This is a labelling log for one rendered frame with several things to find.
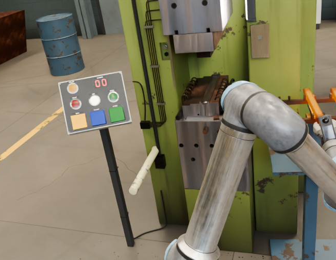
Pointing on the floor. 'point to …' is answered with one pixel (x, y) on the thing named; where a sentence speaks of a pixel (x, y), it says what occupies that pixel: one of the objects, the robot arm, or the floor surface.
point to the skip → (9, 35)
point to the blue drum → (61, 44)
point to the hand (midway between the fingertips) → (323, 120)
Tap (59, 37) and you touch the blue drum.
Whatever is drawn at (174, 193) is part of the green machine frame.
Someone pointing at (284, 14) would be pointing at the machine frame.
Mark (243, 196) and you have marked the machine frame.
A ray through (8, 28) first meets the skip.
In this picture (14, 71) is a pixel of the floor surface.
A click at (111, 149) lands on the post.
